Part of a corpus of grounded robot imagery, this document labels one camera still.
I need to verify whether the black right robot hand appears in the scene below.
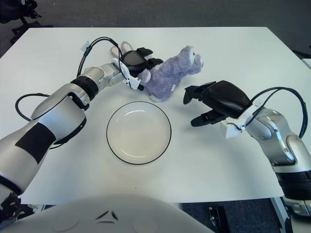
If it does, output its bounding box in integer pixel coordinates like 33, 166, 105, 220
183, 81, 253, 127

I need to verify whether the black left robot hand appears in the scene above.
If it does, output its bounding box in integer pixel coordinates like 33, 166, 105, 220
120, 47, 165, 92

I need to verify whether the purple plush bunny doll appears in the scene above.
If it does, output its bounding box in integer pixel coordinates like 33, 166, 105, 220
111, 41, 205, 102

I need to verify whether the white plate with black rim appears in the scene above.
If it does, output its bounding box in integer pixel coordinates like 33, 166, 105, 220
106, 101, 173, 166

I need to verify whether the black chair base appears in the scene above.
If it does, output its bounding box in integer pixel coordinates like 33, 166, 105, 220
293, 46, 311, 58

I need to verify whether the black office chair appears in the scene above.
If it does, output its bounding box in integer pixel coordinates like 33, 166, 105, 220
0, 0, 53, 43

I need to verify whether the white table leg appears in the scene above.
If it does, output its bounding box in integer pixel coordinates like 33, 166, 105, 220
269, 197, 291, 226

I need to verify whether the silver robot torso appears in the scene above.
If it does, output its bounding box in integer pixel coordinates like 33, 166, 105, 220
0, 194, 216, 233

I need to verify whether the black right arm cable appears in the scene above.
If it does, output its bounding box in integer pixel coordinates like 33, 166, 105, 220
244, 87, 307, 139

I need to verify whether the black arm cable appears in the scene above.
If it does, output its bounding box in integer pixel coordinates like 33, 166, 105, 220
15, 36, 122, 149
244, 87, 307, 139

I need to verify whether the black metal bracket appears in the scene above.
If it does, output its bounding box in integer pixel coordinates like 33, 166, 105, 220
207, 205, 228, 233

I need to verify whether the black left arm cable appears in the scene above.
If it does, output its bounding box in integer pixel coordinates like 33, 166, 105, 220
15, 36, 122, 149

